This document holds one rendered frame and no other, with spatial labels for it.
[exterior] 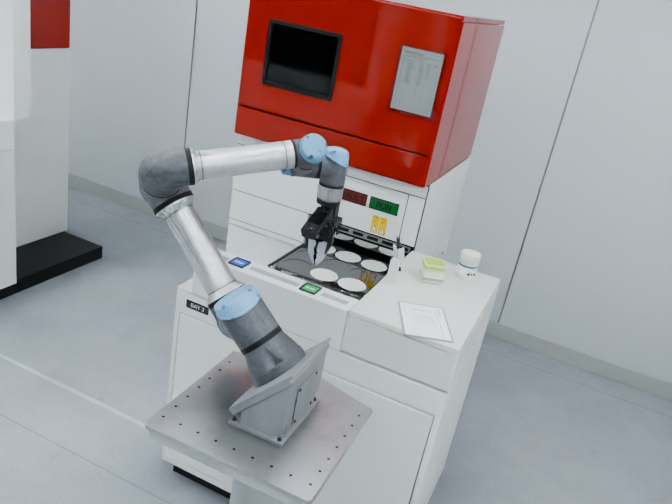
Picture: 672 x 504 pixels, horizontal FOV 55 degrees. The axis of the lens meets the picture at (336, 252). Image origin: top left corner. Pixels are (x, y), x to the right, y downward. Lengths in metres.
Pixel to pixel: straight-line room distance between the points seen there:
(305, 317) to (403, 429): 0.45
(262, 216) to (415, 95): 0.84
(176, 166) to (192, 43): 3.01
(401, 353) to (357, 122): 0.90
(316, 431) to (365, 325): 0.41
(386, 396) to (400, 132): 0.93
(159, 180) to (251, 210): 1.11
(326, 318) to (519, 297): 2.24
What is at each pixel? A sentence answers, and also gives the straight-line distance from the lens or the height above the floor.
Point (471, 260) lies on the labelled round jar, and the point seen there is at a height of 1.05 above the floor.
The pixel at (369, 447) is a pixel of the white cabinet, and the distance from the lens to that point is 2.14.
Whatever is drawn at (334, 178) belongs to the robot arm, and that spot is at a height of 1.33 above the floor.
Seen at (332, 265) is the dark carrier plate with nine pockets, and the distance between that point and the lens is 2.38.
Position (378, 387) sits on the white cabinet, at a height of 0.75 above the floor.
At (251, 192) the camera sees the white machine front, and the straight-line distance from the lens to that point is 2.73.
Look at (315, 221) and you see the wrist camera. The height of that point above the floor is 1.20.
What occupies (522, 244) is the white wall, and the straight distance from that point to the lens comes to 3.96.
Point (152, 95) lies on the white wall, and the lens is 4.87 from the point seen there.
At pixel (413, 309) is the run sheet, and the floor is 0.97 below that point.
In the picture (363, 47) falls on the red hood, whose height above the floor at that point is 1.65.
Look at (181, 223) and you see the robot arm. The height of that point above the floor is 1.19.
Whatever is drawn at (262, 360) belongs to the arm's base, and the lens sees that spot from 1.61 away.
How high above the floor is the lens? 1.86
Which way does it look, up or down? 23 degrees down
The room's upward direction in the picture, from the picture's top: 11 degrees clockwise
